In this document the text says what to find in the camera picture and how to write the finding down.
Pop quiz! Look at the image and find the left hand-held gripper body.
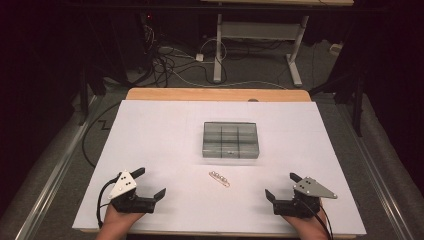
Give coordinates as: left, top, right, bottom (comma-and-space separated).
108, 169, 157, 214

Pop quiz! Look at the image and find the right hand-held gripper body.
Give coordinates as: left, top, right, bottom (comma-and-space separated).
273, 176, 338, 219

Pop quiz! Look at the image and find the grey transparent compartment box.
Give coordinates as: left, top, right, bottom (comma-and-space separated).
202, 121, 260, 159

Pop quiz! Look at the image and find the person's left hand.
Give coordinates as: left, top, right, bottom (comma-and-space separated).
101, 203, 145, 233

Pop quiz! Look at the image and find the person's right hand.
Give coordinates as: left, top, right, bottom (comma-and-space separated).
283, 206, 331, 236

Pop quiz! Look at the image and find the white table cover sheet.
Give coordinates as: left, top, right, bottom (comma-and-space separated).
72, 99, 368, 236

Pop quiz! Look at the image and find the black metal stand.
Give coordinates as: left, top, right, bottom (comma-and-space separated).
309, 71, 367, 138
78, 63, 108, 126

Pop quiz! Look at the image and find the small white floor box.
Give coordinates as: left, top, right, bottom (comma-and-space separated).
329, 42, 344, 56

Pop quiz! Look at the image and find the black looped floor cable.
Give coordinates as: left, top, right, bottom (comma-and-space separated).
82, 101, 122, 168

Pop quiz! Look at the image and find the metal floor rail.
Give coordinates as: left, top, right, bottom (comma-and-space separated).
14, 95, 103, 240
336, 99, 415, 240

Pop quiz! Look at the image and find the tangle of black floor cables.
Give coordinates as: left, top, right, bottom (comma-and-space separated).
142, 23, 231, 88

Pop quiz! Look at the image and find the long white floor cable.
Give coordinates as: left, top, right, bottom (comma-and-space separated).
173, 70, 288, 90

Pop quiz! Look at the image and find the white metal desk frame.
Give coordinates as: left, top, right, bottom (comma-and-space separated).
213, 13, 310, 88

